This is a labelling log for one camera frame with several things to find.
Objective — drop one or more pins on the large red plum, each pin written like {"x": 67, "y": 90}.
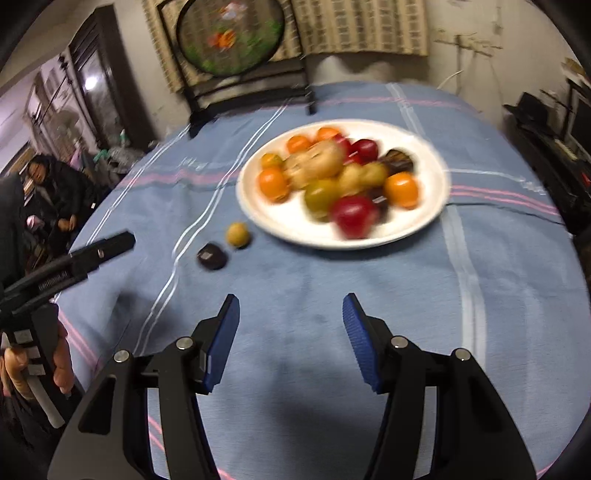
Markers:
{"x": 353, "y": 216}

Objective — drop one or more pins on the small yellow round fruit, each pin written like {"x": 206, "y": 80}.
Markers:
{"x": 238, "y": 234}

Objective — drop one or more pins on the blue striped tablecloth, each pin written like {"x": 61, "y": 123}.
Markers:
{"x": 300, "y": 277}

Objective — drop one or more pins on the beige striped curtain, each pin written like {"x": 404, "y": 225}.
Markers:
{"x": 360, "y": 27}

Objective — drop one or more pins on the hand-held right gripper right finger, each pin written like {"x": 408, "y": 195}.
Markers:
{"x": 362, "y": 341}

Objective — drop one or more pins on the person's dark jacket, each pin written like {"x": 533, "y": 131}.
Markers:
{"x": 11, "y": 221}

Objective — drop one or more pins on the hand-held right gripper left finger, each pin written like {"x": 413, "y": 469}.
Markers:
{"x": 224, "y": 341}

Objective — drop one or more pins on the dark framed glass door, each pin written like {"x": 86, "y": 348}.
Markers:
{"x": 106, "y": 83}

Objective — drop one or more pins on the large orange mandarin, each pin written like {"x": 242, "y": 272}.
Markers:
{"x": 401, "y": 189}

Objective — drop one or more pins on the small red plum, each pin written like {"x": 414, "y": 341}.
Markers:
{"x": 344, "y": 143}

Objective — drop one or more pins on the white round plate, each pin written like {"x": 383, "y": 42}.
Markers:
{"x": 295, "y": 224}

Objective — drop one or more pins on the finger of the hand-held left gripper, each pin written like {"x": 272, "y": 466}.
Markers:
{"x": 106, "y": 249}

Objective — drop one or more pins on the black electronics shelf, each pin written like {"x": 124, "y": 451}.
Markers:
{"x": 554, "y": 161}

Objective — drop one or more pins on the small orange kumquat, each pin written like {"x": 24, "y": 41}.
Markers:
{"x": 271, "y": 160}

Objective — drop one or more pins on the large yellow-brown fruit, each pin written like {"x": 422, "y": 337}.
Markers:
{"x": 323, "y": 161}

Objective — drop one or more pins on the person's left hand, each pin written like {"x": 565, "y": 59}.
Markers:
{"x": 63, "y": 360}

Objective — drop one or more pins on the green-yellow round fruit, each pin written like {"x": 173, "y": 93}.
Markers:
{"x": 319, "y": 196}

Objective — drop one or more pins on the small pale yellow spotted fruit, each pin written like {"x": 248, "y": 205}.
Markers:
{"x": 297, "y": 174}

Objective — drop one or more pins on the round painted screen black stand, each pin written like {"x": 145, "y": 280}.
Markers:
{"x": 231, "y": 41}

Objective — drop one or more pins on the dark purple passion fruit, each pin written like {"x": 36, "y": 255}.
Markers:
{"x": 397, "y": 161}
{"x": 381, "y": 201}
{"x": 211, "y": 256}

